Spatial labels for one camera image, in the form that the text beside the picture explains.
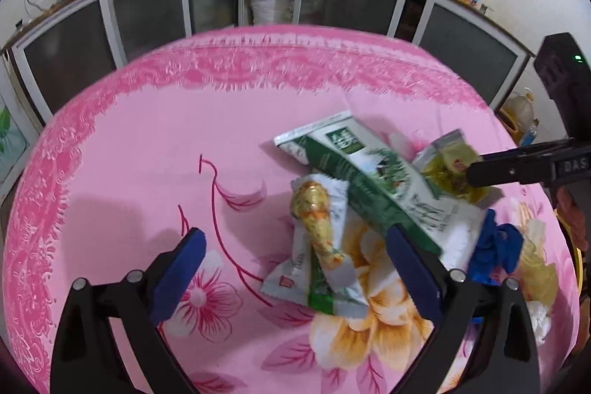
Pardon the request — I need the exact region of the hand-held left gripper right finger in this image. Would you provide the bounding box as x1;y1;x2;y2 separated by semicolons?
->
385;224;541;394

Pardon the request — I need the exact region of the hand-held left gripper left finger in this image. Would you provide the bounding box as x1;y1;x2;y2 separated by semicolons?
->
50;228;207;394

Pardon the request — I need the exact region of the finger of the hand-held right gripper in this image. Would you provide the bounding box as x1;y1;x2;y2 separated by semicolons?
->
466;138;575;192

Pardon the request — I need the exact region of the yellow-green clear wrapper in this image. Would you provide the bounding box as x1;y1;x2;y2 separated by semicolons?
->
412;129;504;205

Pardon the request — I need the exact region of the blue wrapper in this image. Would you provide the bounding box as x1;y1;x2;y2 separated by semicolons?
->
468;209;525;285

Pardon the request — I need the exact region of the small white green packet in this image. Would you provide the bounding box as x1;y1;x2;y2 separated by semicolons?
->
260;173;369;319

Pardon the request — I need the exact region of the gold foil wrapper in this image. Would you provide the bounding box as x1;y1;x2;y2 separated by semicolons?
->
290;182;349;270

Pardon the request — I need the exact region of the large green white snack packet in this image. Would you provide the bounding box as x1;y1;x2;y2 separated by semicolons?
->
273;110;486;271

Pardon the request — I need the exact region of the person's right hand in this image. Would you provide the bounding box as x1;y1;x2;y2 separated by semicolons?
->
556;186;585;254

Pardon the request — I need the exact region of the blue plastic bottle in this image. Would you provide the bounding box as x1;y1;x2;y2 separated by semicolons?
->
521;119;541;146

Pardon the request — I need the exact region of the yellow oil jug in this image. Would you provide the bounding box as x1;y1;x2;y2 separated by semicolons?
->
503;89;536;136

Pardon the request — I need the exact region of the pink floral tablecloth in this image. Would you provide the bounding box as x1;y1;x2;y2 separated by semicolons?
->
2;24;583;394

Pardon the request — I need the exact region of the white crumpled tissue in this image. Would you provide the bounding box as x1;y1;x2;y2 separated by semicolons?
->
526;302;553;342

